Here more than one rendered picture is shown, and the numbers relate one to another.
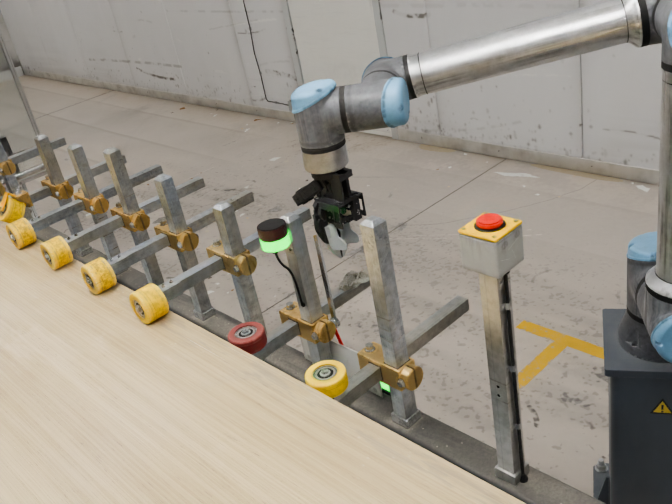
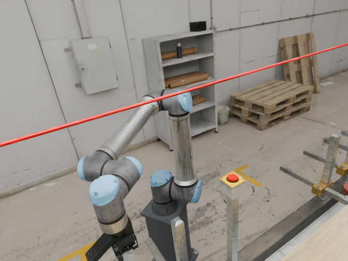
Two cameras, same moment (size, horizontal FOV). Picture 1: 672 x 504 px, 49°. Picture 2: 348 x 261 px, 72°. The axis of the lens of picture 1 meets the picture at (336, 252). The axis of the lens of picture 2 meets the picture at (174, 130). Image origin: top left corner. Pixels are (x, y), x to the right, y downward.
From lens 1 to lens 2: 1.18 m
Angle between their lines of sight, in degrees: 70
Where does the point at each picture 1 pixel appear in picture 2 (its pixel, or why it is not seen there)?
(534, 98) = not seen: outside the picture
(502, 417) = (235, 246)
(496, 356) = (235, 225)
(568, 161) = not seen: outside the picture
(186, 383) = not seen: outside the picture
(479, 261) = (239, 192)
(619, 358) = (168, 219)
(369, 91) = (130, 168)
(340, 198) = (131, 232)
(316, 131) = (120, 205)
